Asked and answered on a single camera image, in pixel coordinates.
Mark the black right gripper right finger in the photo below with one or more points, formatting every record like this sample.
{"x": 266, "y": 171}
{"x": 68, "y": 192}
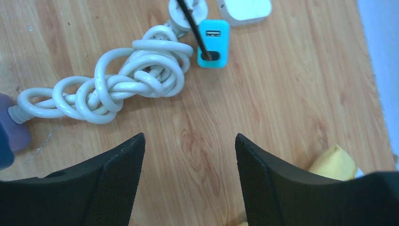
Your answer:
{"x": 277, "y": 193}

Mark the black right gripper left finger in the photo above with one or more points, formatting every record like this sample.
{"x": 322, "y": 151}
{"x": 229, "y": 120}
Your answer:
{"x": 97, "y": 192}

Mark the purple power bank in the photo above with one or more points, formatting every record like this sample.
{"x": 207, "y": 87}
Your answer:
{"x": 17, "y": 135}

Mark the blue cube socket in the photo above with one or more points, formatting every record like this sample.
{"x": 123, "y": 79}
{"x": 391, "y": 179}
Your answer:
{"x": 6, "y": 154}

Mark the yellow cloth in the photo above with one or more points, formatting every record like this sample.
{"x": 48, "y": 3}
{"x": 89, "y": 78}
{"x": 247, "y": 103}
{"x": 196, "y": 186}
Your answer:
{"x": 336, "y": 163}

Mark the teal charger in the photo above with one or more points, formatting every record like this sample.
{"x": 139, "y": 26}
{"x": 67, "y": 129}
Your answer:
{"x": 216, "y": 37}

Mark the white square adapter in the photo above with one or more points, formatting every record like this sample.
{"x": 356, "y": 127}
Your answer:
{"x": 244, "y": 12}

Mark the white adapter with coiled cable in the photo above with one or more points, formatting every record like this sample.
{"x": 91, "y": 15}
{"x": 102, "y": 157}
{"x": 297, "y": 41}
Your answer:
{"x": 154, "y": 66}

